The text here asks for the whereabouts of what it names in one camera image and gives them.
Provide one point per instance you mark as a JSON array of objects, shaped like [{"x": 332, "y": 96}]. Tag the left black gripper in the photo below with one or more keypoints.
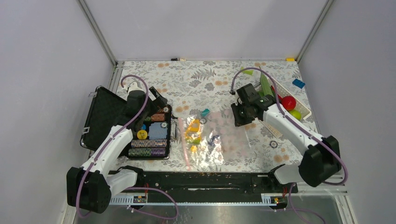
[{"x": 160, "y": 101}]

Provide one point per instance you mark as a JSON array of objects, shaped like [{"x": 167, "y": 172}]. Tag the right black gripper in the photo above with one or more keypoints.
[{"x": 238, "y": 121}]

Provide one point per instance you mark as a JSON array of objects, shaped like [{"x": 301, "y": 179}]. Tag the long green cucumber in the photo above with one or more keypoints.
[{"x": 265, "y": 86}]

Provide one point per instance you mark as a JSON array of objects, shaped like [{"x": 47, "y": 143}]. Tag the clear pink-dotted zip bag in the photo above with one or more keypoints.
[{"x": 233, "y": 147}]

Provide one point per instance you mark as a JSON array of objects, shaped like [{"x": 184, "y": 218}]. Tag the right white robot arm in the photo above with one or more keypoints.
[{"x": 321, "y": 158}]

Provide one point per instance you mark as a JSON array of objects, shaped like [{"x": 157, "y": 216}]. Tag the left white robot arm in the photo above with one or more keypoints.
[{"x": 89, "y": 186}]

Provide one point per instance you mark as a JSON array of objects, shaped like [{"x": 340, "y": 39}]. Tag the red chili pepper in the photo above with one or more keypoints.
[{"x": 276, "y": 94}]

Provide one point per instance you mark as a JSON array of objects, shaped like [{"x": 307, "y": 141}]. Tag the lime green block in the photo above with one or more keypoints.
[{"x": 247, "y": 72}]

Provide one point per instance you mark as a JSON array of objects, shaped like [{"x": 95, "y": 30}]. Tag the red apple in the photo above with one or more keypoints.
[{"x": 289, "y": 103}]

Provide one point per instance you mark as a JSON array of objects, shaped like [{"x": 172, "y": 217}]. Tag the teal small block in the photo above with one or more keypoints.
[{"x": 205, "y": 113}]

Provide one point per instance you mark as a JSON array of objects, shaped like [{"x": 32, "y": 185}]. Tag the green apple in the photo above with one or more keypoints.
[{"x": 296, "y": 114}]

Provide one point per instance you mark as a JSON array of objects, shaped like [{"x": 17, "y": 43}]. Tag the white plastic basket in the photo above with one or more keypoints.
[{"x": 298, "y": 109}]

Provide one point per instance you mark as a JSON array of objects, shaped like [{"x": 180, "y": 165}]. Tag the yellow triangular toy block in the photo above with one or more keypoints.
[{"x": 193, "y": 132}]

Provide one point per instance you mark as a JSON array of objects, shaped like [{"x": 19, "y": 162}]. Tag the black poker chip case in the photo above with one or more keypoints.
[{"x": 151, "y": 141}]

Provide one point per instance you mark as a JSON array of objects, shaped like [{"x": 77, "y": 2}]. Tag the blue lego brick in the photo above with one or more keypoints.
[{"x": 298, "y": 83}]

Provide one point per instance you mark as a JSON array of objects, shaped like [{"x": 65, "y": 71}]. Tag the purple lego brick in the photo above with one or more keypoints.
[{"x": 214, "y": 140}]

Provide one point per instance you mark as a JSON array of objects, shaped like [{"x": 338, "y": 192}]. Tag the yellow corner block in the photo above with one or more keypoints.
[{"x": 290, "y": 59}]

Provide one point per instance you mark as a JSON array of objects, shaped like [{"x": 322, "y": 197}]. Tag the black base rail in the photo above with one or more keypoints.
[{"x": 209, "y": 187}]

